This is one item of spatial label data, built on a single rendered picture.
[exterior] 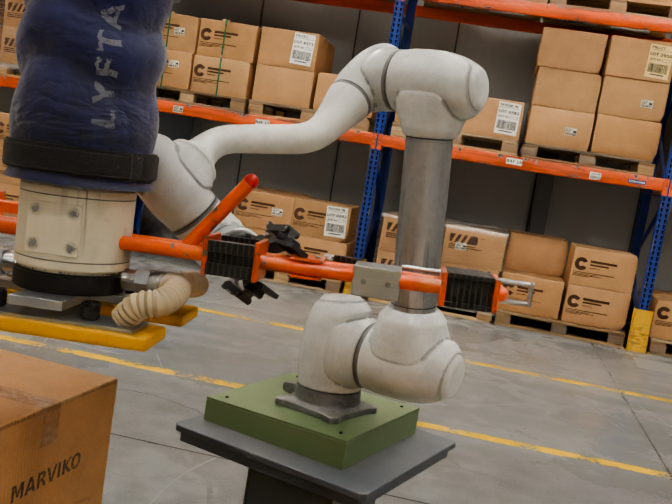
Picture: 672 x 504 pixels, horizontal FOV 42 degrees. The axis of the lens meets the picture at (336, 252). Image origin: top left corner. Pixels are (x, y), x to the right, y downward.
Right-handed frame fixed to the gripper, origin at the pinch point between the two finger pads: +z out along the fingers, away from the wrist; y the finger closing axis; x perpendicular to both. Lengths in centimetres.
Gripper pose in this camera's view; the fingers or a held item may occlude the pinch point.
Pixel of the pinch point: (278, 269)
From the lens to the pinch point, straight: 130.4
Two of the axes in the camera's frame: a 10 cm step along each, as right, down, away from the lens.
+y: -5.8, 8.0, -1.5
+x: -7.2, -5.9, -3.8
